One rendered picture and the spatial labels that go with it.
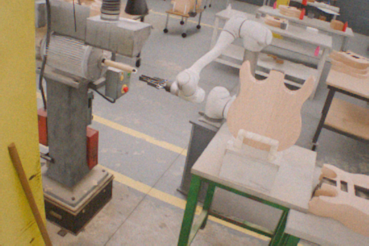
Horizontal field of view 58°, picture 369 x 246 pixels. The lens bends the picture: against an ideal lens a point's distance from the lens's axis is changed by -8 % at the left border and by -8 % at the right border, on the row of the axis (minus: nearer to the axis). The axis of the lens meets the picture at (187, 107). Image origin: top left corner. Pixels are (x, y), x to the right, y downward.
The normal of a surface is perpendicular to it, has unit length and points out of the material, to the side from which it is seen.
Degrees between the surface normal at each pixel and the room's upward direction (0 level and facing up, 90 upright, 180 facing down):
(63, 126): 90
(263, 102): 90
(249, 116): 90
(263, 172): 90
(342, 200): 0
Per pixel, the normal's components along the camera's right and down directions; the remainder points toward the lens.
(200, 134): -0.49, 0.33
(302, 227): 0.16, -0.87
